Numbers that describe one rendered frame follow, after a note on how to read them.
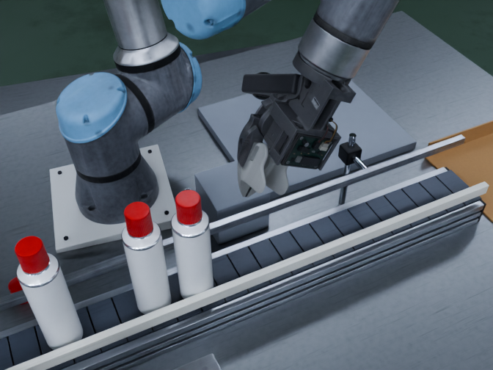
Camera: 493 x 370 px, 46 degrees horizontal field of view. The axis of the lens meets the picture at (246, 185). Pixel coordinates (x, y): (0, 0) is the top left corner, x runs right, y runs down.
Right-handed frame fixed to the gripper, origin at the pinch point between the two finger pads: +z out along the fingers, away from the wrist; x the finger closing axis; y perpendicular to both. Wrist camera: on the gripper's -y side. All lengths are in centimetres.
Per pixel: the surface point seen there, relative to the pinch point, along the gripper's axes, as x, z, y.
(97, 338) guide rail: -14.9, 24.5, 5.3
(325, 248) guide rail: 17.2, 8.0, 3.7
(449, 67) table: 74, -12, -40
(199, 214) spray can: -6.7, 3.7, 2.4
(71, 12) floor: 54, 89, -268
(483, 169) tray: 59, -4, -7
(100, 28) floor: 64, 85, -243
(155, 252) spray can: -10.9, 10.2, 2.9
